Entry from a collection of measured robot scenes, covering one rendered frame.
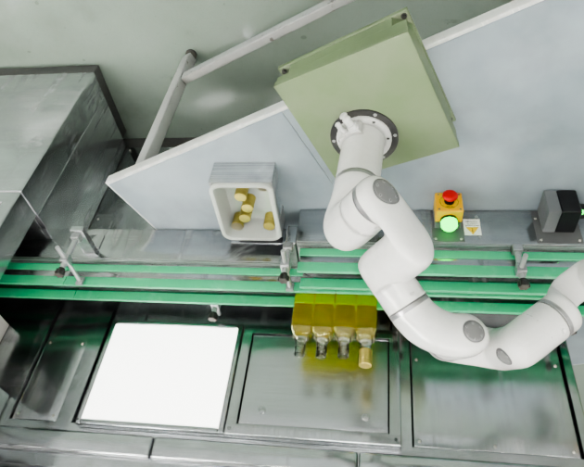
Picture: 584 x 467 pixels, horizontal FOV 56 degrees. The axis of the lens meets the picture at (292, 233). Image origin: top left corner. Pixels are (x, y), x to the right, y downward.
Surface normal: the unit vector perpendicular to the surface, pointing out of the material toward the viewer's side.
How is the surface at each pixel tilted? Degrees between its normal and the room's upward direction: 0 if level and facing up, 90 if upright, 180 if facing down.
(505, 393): 90
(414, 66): 4
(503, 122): 0
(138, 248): 90
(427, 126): 4
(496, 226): 90
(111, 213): 90
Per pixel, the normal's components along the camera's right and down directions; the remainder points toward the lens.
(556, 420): -0.11, -0.65
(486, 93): -0.11, 0.76
